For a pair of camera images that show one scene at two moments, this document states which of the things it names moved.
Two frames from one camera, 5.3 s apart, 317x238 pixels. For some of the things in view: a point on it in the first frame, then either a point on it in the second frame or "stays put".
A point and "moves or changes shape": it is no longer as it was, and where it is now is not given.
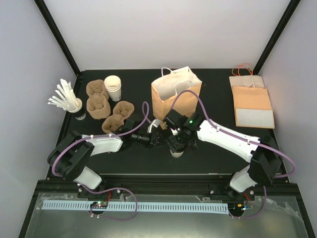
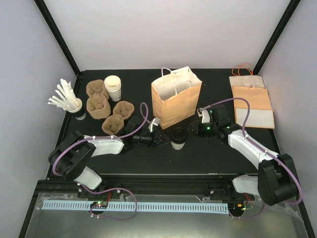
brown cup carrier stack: x=98 y=105 stays put
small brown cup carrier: x=122 y=110 stays put
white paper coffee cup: x=177 y=154 moves or changes shape
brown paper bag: x=165 y=89 stays put
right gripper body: x=181 y=142 to x=205 y=132
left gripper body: x=153 y=137 stays put
